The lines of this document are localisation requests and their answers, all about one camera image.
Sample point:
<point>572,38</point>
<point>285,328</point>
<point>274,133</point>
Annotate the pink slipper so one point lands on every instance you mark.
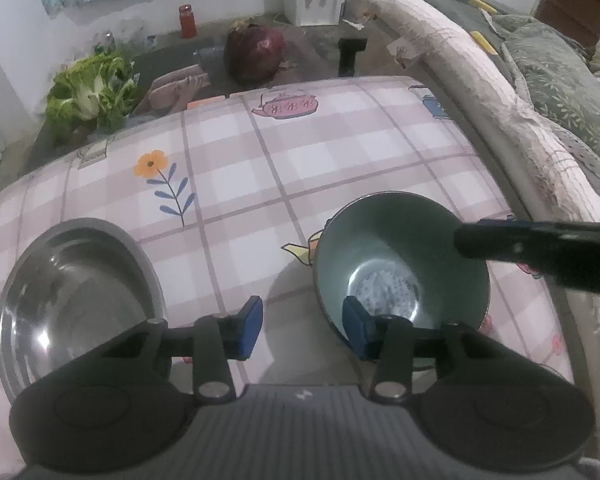
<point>195,87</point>
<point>167,90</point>

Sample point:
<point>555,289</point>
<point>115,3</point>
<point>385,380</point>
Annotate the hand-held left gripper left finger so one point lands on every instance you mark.
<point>250,327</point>

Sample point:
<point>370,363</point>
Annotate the red jar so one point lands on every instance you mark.
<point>187,22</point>

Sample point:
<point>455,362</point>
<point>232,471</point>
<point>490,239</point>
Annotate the black stool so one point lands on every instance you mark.
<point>352,55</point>

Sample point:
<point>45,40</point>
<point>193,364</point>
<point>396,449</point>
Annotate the green leafy vegetable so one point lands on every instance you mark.
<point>90,90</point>

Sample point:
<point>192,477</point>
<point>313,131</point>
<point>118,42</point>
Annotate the yellow plastic piece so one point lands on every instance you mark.
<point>485,6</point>
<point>484,42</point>

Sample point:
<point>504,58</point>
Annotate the clear plastic bottle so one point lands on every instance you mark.
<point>109,41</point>

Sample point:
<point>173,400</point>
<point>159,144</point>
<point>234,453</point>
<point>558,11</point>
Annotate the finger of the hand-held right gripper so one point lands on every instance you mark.
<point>555,250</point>

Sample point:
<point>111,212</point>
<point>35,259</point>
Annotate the beige sofa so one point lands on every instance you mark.
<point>505,160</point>

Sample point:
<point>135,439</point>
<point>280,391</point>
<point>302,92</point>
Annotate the pink checked printed tablecloth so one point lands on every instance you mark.
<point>330,160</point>

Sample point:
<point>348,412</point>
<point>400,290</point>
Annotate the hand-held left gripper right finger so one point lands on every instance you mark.
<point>355,327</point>

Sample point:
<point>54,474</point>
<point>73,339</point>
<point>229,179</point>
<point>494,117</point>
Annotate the stainless steel bowl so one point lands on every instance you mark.
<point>70,285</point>

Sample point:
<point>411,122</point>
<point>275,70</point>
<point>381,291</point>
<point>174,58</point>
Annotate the pink fringed towel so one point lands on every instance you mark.
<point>455,45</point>

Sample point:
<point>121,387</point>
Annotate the green leaf print pillow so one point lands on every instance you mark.
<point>555,75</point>

